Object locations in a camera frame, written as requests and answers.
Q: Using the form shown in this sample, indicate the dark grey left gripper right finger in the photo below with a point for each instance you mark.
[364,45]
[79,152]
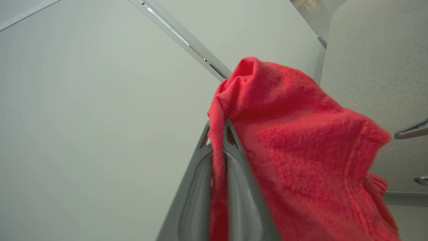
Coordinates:
[244,201]

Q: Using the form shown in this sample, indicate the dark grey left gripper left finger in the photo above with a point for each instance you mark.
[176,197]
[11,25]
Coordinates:
[194,187]

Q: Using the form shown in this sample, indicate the red garment with white trim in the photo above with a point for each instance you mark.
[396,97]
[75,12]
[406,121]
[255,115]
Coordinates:
[301,140]

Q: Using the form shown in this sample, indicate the grey partition foot tube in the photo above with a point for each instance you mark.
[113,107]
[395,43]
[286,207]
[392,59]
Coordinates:
[414,131]

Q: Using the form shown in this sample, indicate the grey slotted partition post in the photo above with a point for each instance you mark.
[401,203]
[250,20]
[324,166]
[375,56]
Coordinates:
[187,38]

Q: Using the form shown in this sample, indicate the grey partition bottom rail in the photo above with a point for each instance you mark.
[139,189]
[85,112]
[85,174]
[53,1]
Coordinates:
[314,26]

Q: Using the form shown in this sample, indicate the grey partition frame strip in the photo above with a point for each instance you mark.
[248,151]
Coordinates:
[26,15]

